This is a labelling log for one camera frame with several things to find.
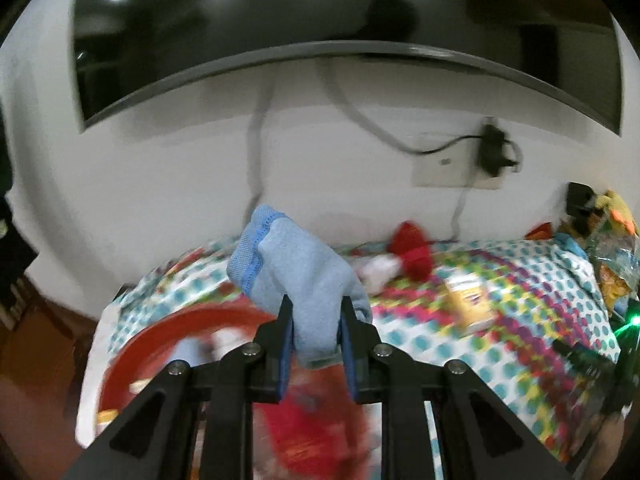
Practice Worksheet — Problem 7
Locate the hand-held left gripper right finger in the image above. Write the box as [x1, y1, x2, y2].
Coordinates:
[340, 296, 573, 480]

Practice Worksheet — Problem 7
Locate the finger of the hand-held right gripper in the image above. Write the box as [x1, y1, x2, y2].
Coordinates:
[550, 337, 618, 378]

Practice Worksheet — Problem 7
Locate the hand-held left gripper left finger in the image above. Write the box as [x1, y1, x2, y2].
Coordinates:
[62, 294, 296, 480]

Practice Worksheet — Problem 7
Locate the light blue sock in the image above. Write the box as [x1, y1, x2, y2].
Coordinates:
[226, 204, 373, 366]

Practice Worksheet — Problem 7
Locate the round red tray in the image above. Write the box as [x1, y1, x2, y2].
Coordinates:
[95, 305, 381, 480]

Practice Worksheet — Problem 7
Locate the person's right forearm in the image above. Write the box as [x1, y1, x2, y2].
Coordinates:
[592, 412, 628, 480]

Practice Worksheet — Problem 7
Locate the polka dot tablecloth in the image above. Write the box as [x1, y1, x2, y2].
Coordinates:
[75, 234, 621, 471]

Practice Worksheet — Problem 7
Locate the glossy white sock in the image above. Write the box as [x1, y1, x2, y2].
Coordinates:
[355, 254, 401, 293]

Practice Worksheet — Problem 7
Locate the clear plastic bag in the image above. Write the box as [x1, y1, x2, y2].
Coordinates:
[585, 225, 640, 311]

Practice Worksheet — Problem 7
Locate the blue cloth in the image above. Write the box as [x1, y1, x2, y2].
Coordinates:
[557, 234, 586, 256]

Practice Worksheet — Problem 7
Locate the red knit sock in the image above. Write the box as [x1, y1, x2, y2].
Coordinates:
[389, 220, 435, 278]

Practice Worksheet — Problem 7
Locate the yellow and white box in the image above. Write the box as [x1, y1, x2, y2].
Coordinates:
[442, 275, 501, 337]

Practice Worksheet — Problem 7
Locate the yellow knitted toy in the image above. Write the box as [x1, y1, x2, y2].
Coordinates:
[590, 190, 640, 236]

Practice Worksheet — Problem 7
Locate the black power adapter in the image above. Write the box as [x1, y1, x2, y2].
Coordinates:
[477, 117, 508, 178]

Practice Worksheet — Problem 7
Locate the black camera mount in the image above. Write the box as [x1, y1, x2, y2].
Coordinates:
[565, 181, 598, 233]

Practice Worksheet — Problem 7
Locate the black adapter cable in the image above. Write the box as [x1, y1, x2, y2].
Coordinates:
[447, 175, 473, 241]

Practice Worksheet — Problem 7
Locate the beige wall socket plate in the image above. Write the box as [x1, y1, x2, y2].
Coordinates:
[411, 132, 505, 191]

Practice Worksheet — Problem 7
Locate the black looping cable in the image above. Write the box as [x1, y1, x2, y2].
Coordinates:
[315, 57, 483, 156]

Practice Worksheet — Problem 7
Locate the wall television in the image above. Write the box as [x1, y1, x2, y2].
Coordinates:
[70, 0, 623, 136]

